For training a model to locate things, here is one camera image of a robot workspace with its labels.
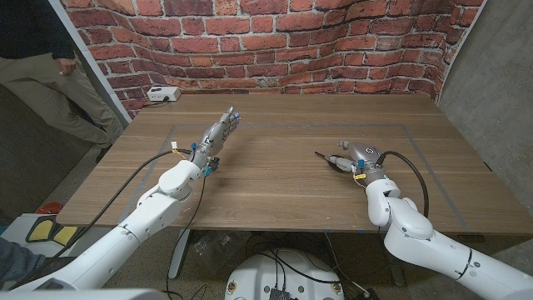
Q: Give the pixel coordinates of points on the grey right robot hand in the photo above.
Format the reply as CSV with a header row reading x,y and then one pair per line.
x,y
366,154

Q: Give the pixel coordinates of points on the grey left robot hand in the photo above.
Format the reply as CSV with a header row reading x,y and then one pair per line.
x,y
214,135

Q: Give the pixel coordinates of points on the black rubber air blower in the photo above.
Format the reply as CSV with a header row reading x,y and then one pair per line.
x,y
336,167

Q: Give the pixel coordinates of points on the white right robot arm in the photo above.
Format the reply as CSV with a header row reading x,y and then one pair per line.
x,y
416,246

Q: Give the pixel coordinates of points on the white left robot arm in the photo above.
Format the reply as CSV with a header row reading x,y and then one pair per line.
x,y
125,237

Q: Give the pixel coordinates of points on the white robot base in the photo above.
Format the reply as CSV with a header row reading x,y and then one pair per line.
x,y
258,275

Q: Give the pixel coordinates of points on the white power strip box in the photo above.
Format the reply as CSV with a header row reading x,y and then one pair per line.
x,y
163,93

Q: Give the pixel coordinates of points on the red brick printed backdrop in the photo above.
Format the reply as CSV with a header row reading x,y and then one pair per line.
x,y
270,46

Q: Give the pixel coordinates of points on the clear plastic bag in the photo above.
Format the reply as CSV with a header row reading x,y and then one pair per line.
x,y
212,248

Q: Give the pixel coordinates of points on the grey table leg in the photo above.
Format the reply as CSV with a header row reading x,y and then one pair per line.
x,y
180,254
393,271

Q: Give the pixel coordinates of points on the red round object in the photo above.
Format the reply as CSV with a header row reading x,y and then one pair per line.
x,y
49,207

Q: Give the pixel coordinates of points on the standing person in khaki trousers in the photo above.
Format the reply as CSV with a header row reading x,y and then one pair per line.
x,y
41,83

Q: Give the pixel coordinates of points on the white board with yellow patches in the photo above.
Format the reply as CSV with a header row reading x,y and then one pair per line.
x,y
16,229

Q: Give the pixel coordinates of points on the seated person in blue jeans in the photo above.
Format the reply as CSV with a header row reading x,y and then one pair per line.
x,y
16,262

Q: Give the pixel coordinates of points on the white backdrop frame bar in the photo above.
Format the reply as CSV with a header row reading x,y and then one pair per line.
x,y
96,71

